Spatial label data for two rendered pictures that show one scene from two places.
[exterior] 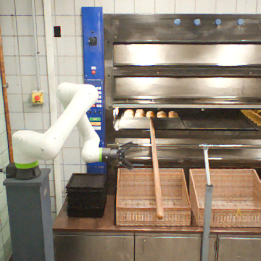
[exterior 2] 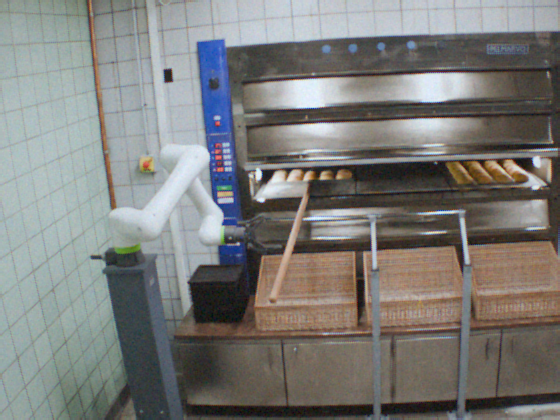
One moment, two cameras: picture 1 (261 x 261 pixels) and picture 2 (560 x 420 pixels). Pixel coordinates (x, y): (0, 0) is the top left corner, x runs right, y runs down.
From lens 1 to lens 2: 0.84 m
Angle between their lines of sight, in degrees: 6
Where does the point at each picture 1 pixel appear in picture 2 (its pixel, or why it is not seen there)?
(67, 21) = (180, 61)
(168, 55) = (319, 93)
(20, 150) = (117, 231)
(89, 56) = (210, 103)
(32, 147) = (130, 226)
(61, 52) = (174, 101)
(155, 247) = (310, 357)
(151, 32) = (293, 65)
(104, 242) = (242, 352)
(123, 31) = (255, 66)
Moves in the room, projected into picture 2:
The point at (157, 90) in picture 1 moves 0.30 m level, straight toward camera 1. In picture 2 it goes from (308, 142) to (301, 152)
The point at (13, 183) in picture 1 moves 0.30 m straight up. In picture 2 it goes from (113, 271) to (102, 206)
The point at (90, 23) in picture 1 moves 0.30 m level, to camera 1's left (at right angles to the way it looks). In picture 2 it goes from (208, 60) to (159, 66)
